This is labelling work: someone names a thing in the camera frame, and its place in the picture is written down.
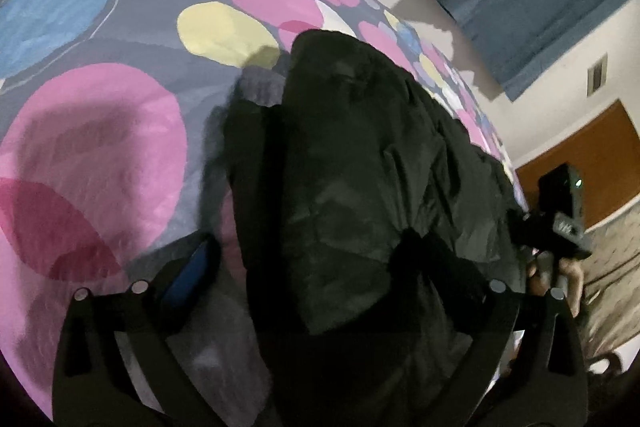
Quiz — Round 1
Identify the brown wooden door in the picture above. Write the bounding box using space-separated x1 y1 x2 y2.
516 101 640 228

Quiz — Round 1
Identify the right hand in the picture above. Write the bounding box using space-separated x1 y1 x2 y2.
527 258 585 317

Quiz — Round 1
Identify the black puffer jacket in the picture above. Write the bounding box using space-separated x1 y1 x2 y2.
222 30 524 426

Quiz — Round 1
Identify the wall vent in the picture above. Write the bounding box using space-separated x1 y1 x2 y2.
587 54 608 96

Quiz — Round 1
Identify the beige patterned curtain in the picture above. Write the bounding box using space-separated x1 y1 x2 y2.
579 205 639 359

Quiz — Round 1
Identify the polka dot bed quilt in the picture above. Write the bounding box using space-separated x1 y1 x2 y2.
1 0 508 426

